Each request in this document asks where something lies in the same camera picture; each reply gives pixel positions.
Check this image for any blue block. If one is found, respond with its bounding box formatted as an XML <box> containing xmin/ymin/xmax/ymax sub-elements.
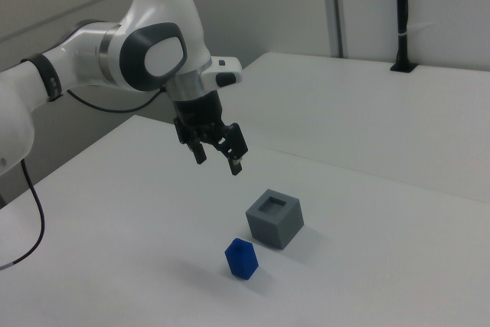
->
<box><xmin>224</xmin><ymin>237</ymin><xmax>260</xmax><ymax>280</ymax></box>

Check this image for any black pole with base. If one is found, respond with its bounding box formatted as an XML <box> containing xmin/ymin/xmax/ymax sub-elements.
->
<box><xmin>390</xmin><ymin>0</ymin><xmax>419</xmax><ymax>74</ymax></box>

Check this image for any grey partition post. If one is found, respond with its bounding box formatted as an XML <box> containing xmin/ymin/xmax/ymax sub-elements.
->
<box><xmin>329</xmin><ymin>0</ymin><xmax>350</xmax><ymax>57</ymax></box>

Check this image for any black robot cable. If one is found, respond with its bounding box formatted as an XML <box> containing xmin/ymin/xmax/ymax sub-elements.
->
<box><xmin>0</xmin><ymin>87</ymin><xmax>168</xmax><ymax>272</ymax></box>

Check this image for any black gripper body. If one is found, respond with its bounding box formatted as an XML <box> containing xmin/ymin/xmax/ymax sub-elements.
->
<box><xmin>171</xmin><ymin>90</ymin><xmax>227</xmax><ymax>136</ymax></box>

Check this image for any grey hollow cuboid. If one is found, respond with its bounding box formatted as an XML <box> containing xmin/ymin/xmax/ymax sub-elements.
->
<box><xmin>244</xmin><ymin>188</ymin><xmax>305</xmax><ymax>250</ymax></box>

